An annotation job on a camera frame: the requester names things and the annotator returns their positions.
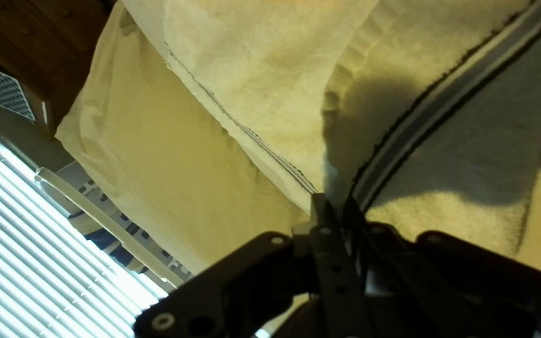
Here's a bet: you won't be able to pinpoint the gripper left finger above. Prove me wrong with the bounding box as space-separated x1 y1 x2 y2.
134 192 374 338

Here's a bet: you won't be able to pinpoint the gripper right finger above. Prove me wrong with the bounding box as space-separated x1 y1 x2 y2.
343 197 541 338

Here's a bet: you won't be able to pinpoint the cream towel with black stripe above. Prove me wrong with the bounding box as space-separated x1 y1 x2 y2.
120 0 541 259

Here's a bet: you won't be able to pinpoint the cream sheet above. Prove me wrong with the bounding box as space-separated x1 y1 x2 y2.
55 0 541 282

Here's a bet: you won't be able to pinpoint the white window blinds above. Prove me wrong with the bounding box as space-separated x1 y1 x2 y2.
0 136 170 338

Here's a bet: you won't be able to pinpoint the white vent grille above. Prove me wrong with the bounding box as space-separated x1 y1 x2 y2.
0 59 36 123

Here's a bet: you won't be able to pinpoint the wooden dresser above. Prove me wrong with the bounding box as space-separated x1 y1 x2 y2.
0 0 117 134

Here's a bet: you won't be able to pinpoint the white rail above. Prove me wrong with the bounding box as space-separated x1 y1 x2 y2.
35 167 187 288

